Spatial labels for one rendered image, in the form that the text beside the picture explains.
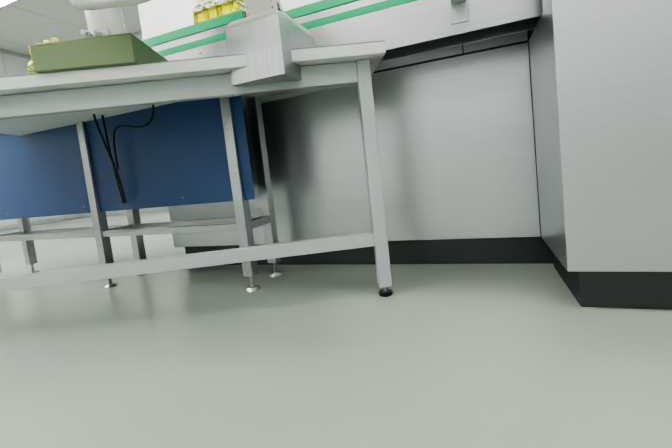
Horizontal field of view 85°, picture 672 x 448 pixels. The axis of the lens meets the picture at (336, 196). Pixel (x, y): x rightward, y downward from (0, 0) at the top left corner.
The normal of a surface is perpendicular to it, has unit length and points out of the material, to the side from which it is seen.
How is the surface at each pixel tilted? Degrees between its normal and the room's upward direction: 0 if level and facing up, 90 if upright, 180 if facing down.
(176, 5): 90
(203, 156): 90
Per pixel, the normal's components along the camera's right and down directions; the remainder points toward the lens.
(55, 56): 0.06, 0.07
